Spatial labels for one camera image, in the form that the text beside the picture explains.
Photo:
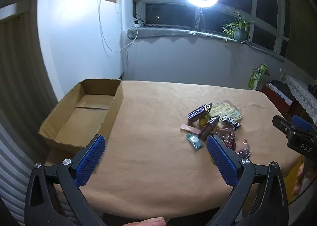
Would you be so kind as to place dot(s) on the pink snack packet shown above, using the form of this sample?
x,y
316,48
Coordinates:
x,y
189,129

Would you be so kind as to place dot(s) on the black white patterned candy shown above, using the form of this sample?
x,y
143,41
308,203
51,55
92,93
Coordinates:
x,y
230,121

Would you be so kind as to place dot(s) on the white slatted panel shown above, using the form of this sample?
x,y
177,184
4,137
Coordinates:
x,y
19,80

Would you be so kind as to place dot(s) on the clear packet of red dates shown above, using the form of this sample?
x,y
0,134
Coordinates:
x,y
229,138
244,150

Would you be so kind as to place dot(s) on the person's right hand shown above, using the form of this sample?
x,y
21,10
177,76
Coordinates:
x,y
298,179

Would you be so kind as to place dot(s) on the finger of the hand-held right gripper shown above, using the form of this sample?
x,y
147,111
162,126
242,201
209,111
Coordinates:
x,y
299,122
281,121

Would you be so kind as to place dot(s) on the small dark chocolate bar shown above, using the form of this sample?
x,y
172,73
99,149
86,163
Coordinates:
x,y
209,127

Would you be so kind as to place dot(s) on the white lace cloth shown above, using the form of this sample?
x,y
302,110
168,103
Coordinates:
x,y
301,94

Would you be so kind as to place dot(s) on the yellow snack packet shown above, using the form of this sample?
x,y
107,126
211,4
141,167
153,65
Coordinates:
x,y
201,121

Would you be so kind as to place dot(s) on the green white candy packet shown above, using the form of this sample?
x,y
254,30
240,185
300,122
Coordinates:
x,y
194,141

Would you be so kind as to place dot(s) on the clear pale snack packet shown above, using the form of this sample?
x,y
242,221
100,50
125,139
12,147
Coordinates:
x,y
221,107

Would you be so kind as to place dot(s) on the white power strip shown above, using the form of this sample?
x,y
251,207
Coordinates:
x,y
137,23

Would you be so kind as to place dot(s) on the brown cardboard box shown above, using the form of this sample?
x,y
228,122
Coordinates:
x,y
91,107

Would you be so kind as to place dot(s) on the person's left hand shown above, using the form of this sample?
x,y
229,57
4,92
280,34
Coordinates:
x,y
148,223

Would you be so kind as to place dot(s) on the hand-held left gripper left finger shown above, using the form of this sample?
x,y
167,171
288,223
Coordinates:
x,y
90,159

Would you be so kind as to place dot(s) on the green printed bag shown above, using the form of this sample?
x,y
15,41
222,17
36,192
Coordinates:
x,y
256,77

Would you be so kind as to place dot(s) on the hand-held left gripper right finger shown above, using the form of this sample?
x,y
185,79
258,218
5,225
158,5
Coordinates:
x,y
221,159

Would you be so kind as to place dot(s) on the large dark blue chocolate bar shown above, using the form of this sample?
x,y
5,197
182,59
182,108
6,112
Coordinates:
x,y
198,113

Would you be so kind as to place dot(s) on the potted spider plant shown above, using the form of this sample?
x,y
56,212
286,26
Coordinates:
x,y
239,34

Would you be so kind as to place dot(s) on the white cabinet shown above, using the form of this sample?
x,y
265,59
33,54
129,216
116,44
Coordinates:
x,y
74,42

